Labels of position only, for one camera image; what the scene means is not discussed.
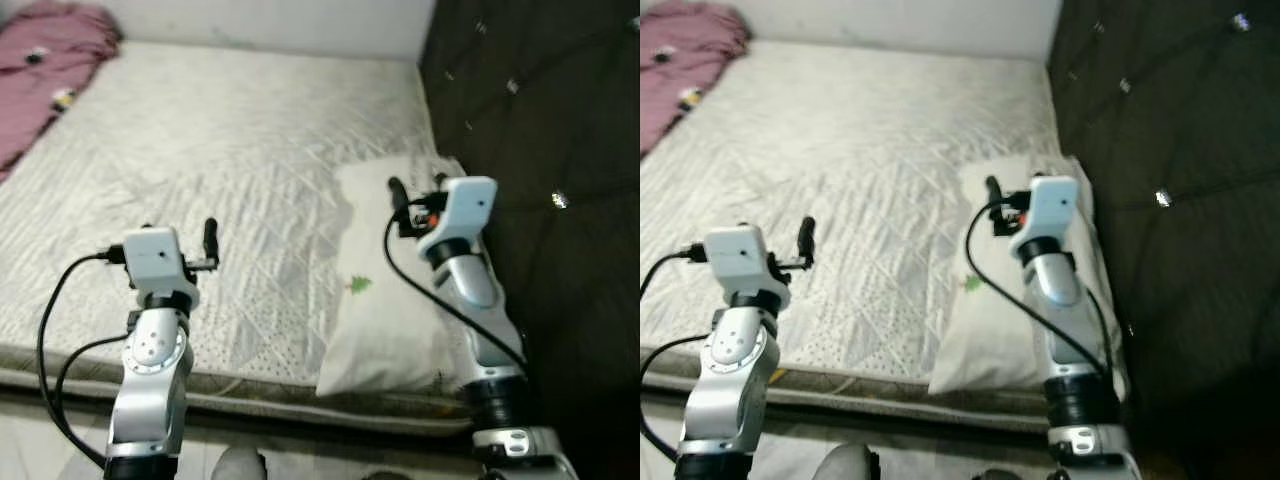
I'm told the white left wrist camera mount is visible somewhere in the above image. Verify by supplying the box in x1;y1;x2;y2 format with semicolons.
704;225;776;286
122;227;199;289

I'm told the white quilted mattress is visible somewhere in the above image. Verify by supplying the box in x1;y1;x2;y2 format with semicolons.
640;40;1101;421
0;40;476;411

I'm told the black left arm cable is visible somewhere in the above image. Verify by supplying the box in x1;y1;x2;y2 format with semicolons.
640;245;713;466
37;247;131;469

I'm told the black tufted headboard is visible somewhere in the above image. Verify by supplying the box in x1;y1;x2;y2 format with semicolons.
1045;0;1280;480
418;0;641;480

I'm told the purple cartoon print blanket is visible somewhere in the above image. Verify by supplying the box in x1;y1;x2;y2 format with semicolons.
0;0;123;183
640;0;749;156

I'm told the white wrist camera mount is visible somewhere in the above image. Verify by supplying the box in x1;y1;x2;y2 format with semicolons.
122;227;199;289
416;177;499;259
1010;175;1081;256
704;225;776;286

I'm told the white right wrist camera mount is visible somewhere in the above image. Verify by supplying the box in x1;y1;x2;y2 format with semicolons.
1010;175;1081;256
416;177;499;259

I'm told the white pillow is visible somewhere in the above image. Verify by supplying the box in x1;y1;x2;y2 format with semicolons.
316;155;481;396
928;152;1131;401

